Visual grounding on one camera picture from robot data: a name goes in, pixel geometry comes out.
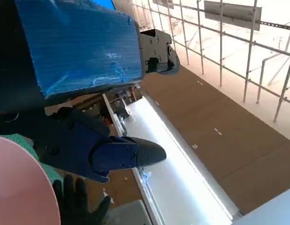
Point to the white long board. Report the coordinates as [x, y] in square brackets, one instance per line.
[173, 168]

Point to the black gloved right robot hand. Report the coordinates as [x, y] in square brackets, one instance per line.
[74, 204]

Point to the bare left hand, blue tape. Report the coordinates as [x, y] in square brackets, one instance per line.
[77, 47]

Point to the grey hanging panel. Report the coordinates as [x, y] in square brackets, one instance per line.
[231, 14]

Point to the green cutting mat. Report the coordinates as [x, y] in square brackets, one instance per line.
[20, 140]

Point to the pink bowl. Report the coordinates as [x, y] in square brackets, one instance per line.
[18, 187]

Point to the white metal scaffold frame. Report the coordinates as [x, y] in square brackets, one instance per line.
[249, 47]

